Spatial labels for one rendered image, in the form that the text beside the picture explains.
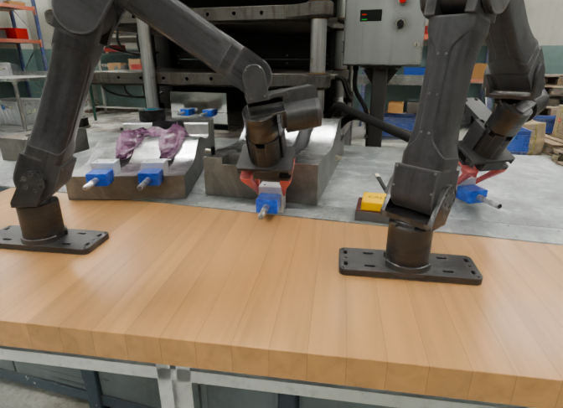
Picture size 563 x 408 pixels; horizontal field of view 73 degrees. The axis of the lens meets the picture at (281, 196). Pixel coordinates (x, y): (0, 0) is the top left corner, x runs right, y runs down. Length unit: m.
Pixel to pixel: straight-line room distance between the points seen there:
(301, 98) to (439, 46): 0.22
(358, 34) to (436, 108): 1.11
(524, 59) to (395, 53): 0.93
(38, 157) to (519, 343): 0.69
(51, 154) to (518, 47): 0.73
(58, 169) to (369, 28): 1.26
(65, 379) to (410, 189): 1.28
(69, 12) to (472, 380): 0.66
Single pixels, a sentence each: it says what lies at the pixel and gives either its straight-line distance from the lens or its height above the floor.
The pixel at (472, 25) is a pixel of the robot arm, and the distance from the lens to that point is 0.55.
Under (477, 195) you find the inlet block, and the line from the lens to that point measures 0.88.
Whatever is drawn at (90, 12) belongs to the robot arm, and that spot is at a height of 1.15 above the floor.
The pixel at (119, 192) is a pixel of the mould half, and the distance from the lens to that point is 0.92.
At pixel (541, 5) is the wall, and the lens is 7.90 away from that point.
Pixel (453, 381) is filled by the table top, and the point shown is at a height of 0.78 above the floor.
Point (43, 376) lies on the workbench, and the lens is 1.61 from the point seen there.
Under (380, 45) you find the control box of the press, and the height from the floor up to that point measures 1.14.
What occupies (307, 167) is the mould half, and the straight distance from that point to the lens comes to 0.80.
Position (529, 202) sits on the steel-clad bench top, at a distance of 1.00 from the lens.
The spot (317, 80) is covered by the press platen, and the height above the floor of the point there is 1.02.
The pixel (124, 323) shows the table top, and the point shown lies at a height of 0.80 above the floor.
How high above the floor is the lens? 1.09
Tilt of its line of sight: 20 degrees down
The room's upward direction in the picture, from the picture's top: straight up
